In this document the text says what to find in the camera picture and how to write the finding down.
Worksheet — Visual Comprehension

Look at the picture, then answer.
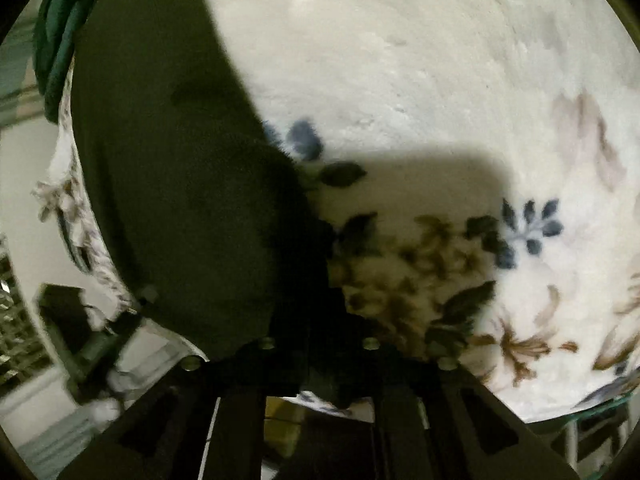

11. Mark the black striped sweater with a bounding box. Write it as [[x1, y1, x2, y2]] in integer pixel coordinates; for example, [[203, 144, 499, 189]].
[[70, 0, 342, 358]]

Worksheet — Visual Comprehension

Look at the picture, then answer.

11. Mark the teal plastic rack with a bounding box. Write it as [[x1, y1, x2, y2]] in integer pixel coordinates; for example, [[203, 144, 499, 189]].
[[528, 394, 636, 479]]

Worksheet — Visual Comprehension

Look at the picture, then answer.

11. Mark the floral bed blanket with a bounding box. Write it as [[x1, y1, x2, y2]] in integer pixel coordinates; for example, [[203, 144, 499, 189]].
[[31, 0, 640, 424]]

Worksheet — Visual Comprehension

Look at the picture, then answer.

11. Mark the dark green folded quilt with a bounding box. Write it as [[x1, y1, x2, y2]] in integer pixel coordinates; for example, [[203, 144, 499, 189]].
[[32, 0, 96, 124]]

